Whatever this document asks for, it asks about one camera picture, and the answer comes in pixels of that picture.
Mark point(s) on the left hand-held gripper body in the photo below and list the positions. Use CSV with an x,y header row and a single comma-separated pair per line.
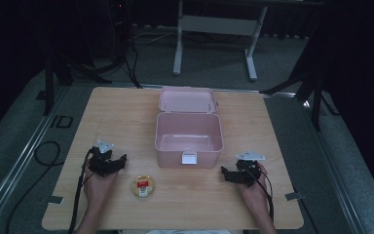
x,y
100,161

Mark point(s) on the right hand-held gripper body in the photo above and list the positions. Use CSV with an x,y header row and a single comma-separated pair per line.
x,y
249,169

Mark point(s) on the small round jar red label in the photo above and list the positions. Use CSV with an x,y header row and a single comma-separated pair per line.
x,y
142,186

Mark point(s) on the pink plastic storage box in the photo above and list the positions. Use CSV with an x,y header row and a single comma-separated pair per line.
x,y
188,130

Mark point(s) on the person's left hand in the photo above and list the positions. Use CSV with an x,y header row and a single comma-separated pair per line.
x,y
98,187

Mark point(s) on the person's right hand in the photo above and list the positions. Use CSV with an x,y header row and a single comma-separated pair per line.
x,y
255,192

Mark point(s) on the grey tape piece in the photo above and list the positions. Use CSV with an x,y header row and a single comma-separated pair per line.
x,y
294,196
56,199

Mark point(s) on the black metal stand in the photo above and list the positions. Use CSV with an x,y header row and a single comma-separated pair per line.
x,y
49,87
315,94

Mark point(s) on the white desk frame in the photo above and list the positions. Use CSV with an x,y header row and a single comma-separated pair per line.
x,y
217,26

